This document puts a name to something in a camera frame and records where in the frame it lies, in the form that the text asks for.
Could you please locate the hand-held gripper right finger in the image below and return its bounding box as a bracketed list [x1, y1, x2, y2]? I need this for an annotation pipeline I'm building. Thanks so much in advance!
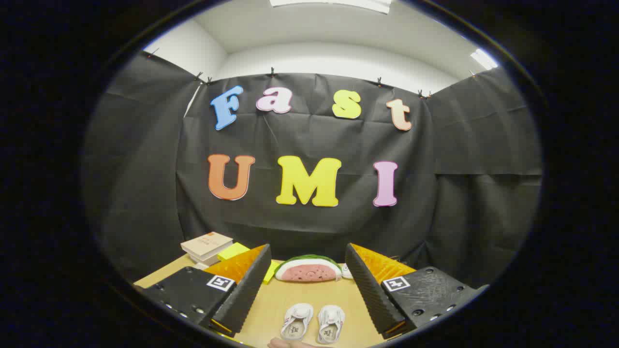
[344, 243, 490, 340]

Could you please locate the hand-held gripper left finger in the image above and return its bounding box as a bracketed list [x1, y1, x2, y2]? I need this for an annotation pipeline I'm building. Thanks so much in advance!
[138, 243, 272, 338]

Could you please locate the white canvas shoe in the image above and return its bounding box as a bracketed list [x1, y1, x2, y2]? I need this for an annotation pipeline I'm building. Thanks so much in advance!
[317, 304, 346, 344]
[280, 303, 314, 340]

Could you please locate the yellow book red circle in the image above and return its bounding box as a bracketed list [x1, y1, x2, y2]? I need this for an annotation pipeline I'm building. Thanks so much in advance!
[217, 242, 281, 285]

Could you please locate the beige book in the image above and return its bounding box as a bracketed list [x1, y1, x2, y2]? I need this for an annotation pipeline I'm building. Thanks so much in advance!
[180, 232, 234, 259]

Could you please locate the watermelon slice plush toy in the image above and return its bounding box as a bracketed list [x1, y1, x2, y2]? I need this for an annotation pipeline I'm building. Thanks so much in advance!
[274, 255, 343, 283]

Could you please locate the row of black cloth clips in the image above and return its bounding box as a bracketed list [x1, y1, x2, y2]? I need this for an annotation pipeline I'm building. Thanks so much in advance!
[147, 47, 477, 100]

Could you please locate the small ceiling light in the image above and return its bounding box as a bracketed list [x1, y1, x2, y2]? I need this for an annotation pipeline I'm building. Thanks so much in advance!
[471, 48, 499, 71]

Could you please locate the long ceiling light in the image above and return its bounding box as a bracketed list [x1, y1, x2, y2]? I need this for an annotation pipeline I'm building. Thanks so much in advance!
[269, 0, 392, 14]

